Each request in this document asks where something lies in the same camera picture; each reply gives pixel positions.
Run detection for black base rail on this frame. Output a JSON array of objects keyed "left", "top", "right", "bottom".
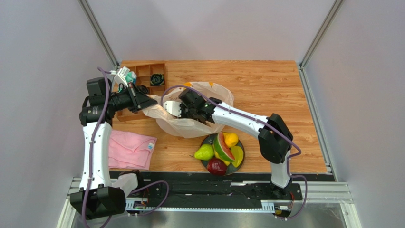
[{"left": 110, "top": 171, "right": 303, "bottom": 213}]

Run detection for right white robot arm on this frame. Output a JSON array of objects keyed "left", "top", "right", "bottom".
[{"left": 179, "top": 88, "right": 293, "bottom": 188}]

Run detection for green fake pear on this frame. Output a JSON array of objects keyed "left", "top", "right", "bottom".
[{"left": 193, "top": 144, "right": 214, "bottom": 161}]

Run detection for red fake apple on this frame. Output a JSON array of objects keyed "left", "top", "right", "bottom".
[{"left": 206, "top": 158, "right": 228, "bottom": 176}]

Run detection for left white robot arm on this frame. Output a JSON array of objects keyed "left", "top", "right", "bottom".
[{"left": 70, "top": 77, "right": 157, "bottom": 220}]

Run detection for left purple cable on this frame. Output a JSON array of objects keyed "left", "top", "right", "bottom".
[{"left": 81, "top": 66, "right": 170, "bottom": 228}]

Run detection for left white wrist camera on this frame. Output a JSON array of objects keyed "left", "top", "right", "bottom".
[{"left": 110, "top": 66, "right": 130, "bottom": 88}]

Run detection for pink folded cloth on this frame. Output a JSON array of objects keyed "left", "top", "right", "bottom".
[{"left": 108, "top": 130, "right": 157, "bottom": 171}]

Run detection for yellow fake pear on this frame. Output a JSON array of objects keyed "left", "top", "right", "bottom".
[{"left": 223, "top": 132, "right": 239, "bottom": 148}]

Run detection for dark grey round plate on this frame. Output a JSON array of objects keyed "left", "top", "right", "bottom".
[{"left": 200, "top": 133, "right": 245, "bottom": 176}]

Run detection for yellow fake mango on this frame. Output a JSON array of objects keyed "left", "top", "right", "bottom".
[{"left": 214, "top": 151, "right": 231, "bottom": 166}]

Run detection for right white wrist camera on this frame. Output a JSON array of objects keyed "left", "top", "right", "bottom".
[{"left": 163, "top": 100, "right": 182, "bottom": 118}]

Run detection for teal rolled sock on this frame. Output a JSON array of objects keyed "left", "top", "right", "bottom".
[{"left": 125, "top": 71, "right": 137, "bottom": 84}]

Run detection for fake watermelon slice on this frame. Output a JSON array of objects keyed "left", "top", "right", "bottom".
[{"left": 212, "top": 132, "right": 235, "bottom": 162}]

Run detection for banana print plastic bag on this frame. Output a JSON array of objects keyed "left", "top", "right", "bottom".
[{"left": 142, "top": 82, "right": 234, "bottom": 139}]

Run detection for dark green rolled sock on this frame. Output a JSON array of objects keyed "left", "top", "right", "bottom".
[{"left": 150, "top": 74, "right": 165, "bottom": 86}]

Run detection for black rolled sock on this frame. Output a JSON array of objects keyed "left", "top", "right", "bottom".
[{"left": 137, "top": 85, "right": 150, "bottom": 95}]

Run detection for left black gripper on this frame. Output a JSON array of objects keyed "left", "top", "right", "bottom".
[{"left": 105, "top": 82, "right": 156, "bottom": 113}]

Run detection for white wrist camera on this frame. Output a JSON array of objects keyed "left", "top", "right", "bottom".
[
  {"left": 110, "top": 66, "right": 130, "bottom": 88},
  {"left": 163, "top": 100, "right": 182, "bottom": 118}
]

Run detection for wooden compartment tray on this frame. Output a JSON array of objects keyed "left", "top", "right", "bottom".
[{"left": 116, "top": 61, "right": 168, "bottom": 122}]

